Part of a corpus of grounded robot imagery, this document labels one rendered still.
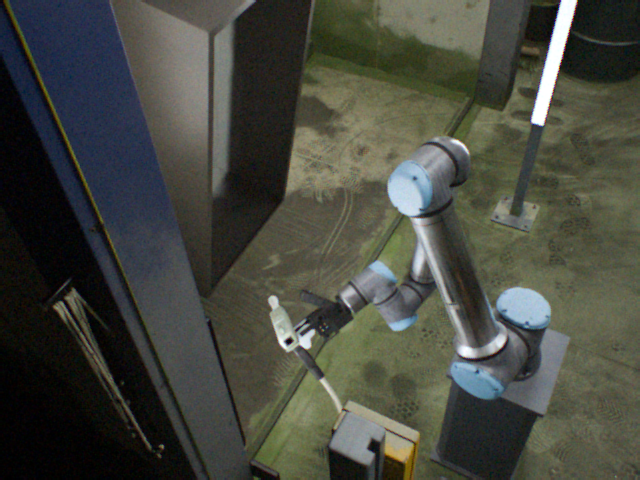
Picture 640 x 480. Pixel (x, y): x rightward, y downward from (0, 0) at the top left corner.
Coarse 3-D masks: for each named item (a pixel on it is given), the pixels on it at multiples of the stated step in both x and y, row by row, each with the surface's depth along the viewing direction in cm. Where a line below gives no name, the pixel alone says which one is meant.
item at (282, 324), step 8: (272, 296) 229; (272, 304) 221; (272, 312) 210; (280, 312) 204; (280, 320) 198; (288, 320) 199; (280, 328) 185; (288, 328) 186; (280, 336) 184; (288, 336) 183; (296, 336) 185; (288, 344) 183; (296, 344) 183; (296, 352) 194; (304, 352) 195; (304, 360) 195; (312, 360) 196; (312, 368) 196; (320, 376) 197
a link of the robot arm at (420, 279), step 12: (444, 144) 155; (456, 144) 157; (456, 156) 155; (468, 156) 161; (468, 168) 162; (456, 180) 162; (456, 192) 170; (420, 252) 189; (420, 264) 193; (408, 276) 203; (420, 276) 197; (432, 276) 197; (420, 288) 200; (432, 288) 203
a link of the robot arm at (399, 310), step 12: (396, 288) 197; (408, 288) 200; (384, 300) 194; (396, 300) 195; (408, 300) 197; (420, 300) 200; (384, 312) 196; (396, 312) 195; (408, 312) 196; (396, 324) 197; (408, 324) 196
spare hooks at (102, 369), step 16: (64, 288) 105; (48, 304) 103; (80, 304) 109; (64, 320) 107; (80, 320) 109; (80, 336) 111; (96, 352) 116; (96, 368) 122; (112, 384) 123; (112, 400) 132; (128, 400) 133; (160, 448) 140
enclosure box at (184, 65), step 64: (128, 0) 158; (192, 0) 159; (256, 0) 216; (192, 64) 163; (256, 64) 235; (192, 128) 180; (256, 128) 259; (192, 192) 202; (256, 192) 283; (192, 256) 230
